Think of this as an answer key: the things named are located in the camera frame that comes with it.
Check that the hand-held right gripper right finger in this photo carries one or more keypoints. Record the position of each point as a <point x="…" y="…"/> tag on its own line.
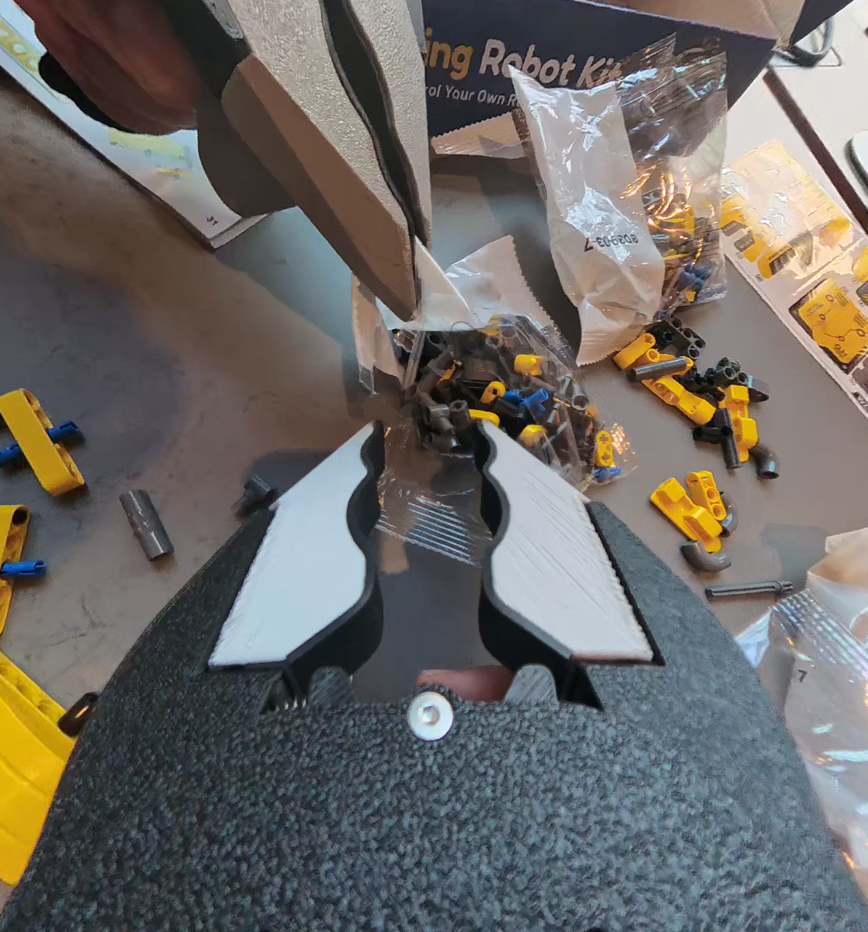
<point x="565" y="582"/>

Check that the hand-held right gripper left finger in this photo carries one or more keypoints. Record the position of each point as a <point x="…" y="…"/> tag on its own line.
<point x="303" y="582"/>

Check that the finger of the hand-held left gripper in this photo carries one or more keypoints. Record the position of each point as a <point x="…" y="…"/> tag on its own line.
<point x="295" y="109"/>
<point x="397" y="87"/>

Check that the clear bag of dark parts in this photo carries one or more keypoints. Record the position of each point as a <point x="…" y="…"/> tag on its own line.
<point x="492" y="378"/>

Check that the clear bag of mixed parts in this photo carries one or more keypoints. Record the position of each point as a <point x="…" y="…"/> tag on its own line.
<point x="594" y="218"/>

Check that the clear bag black red parts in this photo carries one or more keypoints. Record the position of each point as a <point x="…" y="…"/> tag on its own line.
<point x="841" y="692"/>

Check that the yellow curved panel piece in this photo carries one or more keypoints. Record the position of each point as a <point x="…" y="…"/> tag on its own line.
<point x="4" y="764"/>

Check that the yellow black sticker sheet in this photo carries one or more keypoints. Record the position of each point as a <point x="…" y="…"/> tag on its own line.
<point x="827" y="306"/>

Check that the person's right hand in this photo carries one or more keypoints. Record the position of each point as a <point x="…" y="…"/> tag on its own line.
<point x="470" y="684"/>

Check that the person's left hand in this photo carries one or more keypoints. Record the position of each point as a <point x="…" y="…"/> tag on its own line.
<point x="113" y="51"/>

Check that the instruction booklet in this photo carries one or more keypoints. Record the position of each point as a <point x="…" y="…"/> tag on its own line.
<point x="186" y="196"/>

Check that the dark grey connector piece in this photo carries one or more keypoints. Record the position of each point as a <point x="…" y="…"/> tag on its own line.
<point x="255" y="495"/>

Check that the grey tube connector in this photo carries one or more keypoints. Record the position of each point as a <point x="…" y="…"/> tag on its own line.
<point x="146" y="524"/>

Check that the black axle rod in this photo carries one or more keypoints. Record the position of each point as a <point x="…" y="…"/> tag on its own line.
<point x="747" y="590"/>

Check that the blue robot kit box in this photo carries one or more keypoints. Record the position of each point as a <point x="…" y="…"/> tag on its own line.
<point x="586" y="29"/>

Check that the pile of loose toy parts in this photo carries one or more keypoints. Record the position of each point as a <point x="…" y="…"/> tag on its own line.
<point x="703" y="408"/>

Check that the short yellow beam with pins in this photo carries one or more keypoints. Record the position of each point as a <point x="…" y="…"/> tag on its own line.
<point x="37" y="440"/>

